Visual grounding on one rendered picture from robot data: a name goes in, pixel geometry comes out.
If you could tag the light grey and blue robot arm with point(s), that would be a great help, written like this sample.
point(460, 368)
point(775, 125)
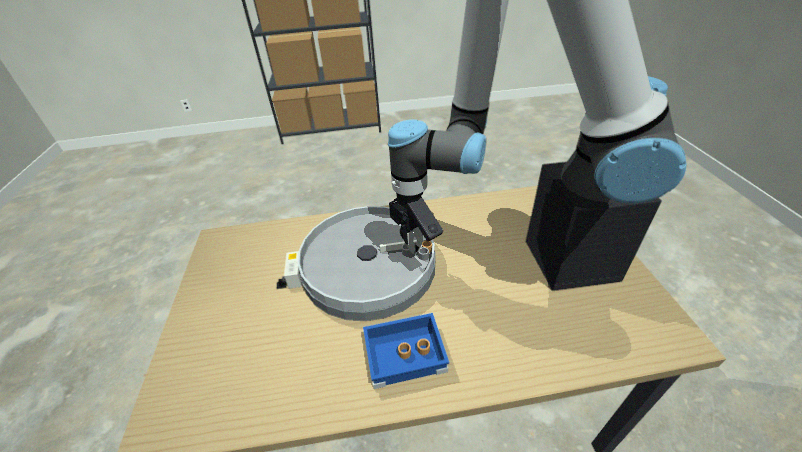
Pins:
point(603, 50)

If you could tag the blue open crate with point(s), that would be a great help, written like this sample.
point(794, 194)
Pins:
point(382, 342)

